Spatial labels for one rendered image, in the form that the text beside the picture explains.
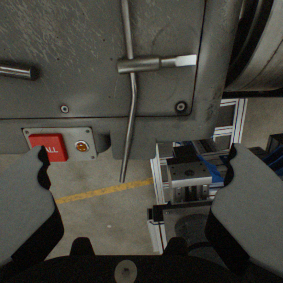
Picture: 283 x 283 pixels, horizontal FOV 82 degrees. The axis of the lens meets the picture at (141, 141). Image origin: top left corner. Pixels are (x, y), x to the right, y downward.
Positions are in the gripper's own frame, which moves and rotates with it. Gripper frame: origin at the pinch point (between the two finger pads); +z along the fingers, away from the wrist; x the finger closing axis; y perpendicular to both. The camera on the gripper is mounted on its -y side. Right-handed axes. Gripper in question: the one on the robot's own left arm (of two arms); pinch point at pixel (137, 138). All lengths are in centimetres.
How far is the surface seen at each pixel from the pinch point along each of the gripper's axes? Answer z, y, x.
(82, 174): 142, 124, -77
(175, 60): 14.9, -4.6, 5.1
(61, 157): 15.5, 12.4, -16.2
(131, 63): 14.6, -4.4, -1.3
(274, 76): 22.9, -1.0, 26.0
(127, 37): 15.0, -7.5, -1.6
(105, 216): 142, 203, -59
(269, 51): 20.0, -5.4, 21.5
